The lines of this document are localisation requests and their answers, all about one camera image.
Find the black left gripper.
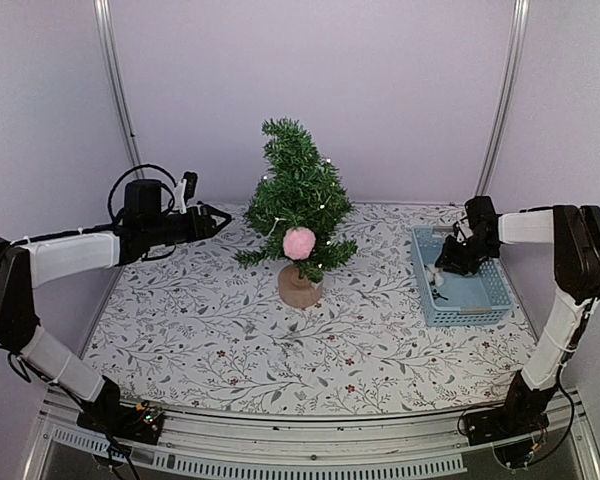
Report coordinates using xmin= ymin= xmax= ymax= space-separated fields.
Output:
xmin=144 ymin=203 xmax=232 ymax=246

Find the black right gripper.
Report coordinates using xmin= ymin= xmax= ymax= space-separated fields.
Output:
xmin=435 ymin=235 xmax=500 ymax=276

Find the white cotton berry sprig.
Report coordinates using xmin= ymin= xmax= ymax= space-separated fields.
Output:
xmin=425 ymin=264 xmax=445 ymax=287

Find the fairy light string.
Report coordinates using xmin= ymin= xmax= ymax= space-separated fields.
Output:
xmin=259 ymin=157 xmax=344 ymax=269

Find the light blue plastic basket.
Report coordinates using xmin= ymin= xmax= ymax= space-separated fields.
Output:
xmin=410 ymin=225 xmax=513 ymax=328

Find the small green christmas tree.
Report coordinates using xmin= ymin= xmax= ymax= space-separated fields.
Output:
xmin=234 ymin=118 xmax=358 ymax=309

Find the pink pompom ornament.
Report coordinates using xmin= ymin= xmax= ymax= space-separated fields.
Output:
xmin=283 ymin=227 xmax=316 ymax=261

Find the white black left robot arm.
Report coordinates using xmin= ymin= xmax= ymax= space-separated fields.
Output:
xmin=0 ymin=172 xmax=232 ymax=434

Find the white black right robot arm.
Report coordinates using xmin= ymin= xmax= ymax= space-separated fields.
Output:
xmin=435 ymin=196 xmax=600 ymax=443

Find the red berry twig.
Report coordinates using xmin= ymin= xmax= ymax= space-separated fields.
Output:
xmin=432 ymin=289 xmax=449 ymax=301

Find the floral patterned table mat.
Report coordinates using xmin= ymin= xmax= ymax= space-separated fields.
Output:
xmin=84 ymin=204 xmax=535 ymax=416

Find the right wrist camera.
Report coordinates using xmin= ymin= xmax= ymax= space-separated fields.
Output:
xmin=452 ymin=217 xmax=473 ymax=243

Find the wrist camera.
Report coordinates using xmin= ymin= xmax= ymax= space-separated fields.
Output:
xmin=174 ymin=171 xmax=198 ymax=214
xmin=452 ymin=217 xmax=473 ymax=243

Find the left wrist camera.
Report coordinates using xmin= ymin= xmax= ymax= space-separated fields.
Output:
xmin=174 ymin=171 xmax=198 ymax=214

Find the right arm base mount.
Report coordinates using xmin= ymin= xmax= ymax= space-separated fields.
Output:
xmin=456 ymin=406 xmax=549 ymax=470

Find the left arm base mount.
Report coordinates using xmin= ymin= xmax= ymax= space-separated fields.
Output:
xmin=77 ymin=401 xmax=164 ymax=445

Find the aluminium front rail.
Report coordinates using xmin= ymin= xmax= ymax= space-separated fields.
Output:
xmin=23 ymin=391 xmax=600 ymax=479

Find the left aluminium frame post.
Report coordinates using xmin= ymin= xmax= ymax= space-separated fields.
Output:
xmin=93 ymin=0 xmax=142 ymax=168

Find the aluminium frame post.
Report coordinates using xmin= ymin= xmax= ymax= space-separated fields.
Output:
xmin=474 ymin=0 xmax=530 ymax=196
xmin=93 ymin=0 xmax=142 ymax=168

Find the right aluminium frame post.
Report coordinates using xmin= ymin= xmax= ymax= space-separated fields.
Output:
xmin=474 ymin=0 xmax=530 ymax=196

